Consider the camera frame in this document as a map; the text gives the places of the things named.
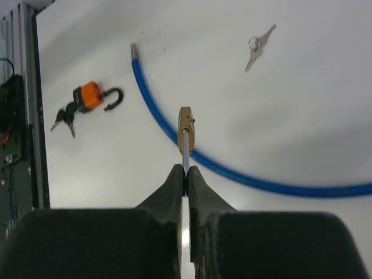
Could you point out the black padlock keys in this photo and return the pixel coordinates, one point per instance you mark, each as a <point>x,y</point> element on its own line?
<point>67,115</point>

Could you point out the orange black padlock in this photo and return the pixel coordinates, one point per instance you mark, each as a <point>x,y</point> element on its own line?
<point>89,96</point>

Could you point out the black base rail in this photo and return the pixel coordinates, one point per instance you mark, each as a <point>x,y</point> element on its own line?
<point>24,182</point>

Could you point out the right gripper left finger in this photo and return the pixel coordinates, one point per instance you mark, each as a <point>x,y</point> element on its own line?
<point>141,242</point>

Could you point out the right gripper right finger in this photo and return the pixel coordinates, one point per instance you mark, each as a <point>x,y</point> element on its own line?
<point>228,243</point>

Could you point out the brass padlock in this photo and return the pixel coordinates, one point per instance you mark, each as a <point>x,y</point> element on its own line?
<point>186,140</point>

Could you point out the blue cable lock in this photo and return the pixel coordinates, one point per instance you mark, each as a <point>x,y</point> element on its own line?
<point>345,191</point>

